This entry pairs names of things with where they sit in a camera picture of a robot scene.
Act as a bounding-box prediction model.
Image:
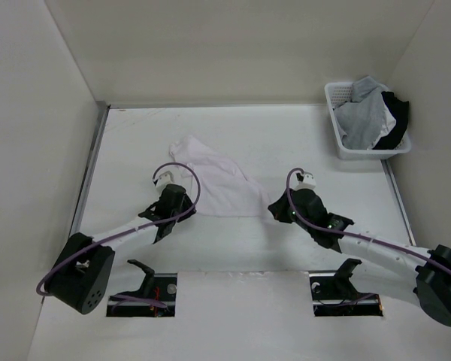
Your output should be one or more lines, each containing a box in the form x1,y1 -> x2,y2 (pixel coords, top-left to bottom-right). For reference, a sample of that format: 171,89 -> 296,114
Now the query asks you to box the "grey tank top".
334,76 -> 385,150

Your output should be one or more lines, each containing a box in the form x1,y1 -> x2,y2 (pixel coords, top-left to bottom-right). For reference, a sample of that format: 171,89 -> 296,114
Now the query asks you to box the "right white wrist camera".
295,172 -> 316,190

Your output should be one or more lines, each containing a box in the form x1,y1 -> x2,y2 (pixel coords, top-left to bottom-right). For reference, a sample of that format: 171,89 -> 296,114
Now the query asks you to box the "white plastic laundry basket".
324,80 -> 413,160

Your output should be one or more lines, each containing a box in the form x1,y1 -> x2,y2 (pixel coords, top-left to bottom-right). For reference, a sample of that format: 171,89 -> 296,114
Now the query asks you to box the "left metal table rail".
69,101 -> 110,235

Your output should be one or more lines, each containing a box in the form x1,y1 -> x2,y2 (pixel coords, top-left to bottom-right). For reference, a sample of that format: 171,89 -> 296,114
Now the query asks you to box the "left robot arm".
38,184 -> 198,314

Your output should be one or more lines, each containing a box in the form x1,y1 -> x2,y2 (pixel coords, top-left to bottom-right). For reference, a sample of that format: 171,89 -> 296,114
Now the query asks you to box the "metal table rail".
69,101 -> 110,235
381,159 -> 416,246

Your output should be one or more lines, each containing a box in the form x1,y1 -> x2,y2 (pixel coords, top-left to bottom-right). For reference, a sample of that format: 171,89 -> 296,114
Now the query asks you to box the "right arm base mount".
309,259 -> 383,317

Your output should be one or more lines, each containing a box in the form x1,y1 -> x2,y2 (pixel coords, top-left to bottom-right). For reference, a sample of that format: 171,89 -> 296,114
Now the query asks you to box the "black tank top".
373,92 -> 410,150

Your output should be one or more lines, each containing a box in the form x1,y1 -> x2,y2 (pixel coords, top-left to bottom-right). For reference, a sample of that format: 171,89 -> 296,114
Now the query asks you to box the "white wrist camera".
153,171 -> 174,190
295,172 -> 316,190

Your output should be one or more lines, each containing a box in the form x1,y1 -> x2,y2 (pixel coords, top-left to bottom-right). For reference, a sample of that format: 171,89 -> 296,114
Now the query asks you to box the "white tank top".
377,109 -> 396,140

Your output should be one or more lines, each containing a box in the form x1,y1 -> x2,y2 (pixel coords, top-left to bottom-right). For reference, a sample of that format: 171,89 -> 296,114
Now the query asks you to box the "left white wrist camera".
153,171 -> 174,190

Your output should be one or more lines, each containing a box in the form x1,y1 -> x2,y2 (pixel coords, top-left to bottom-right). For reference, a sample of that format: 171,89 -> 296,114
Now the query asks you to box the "right metal table rail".
381,159 -> 416,246

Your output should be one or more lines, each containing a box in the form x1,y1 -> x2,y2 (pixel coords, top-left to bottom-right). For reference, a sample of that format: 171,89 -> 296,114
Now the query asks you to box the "pale pink tank top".
169,135 -> 270,217

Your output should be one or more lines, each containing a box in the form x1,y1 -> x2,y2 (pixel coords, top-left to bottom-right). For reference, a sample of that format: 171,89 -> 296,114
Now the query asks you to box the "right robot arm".
268,189 -> 451,327

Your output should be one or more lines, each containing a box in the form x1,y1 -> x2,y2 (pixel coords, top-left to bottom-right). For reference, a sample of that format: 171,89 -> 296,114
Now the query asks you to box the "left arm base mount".
106,259 -> 178,318

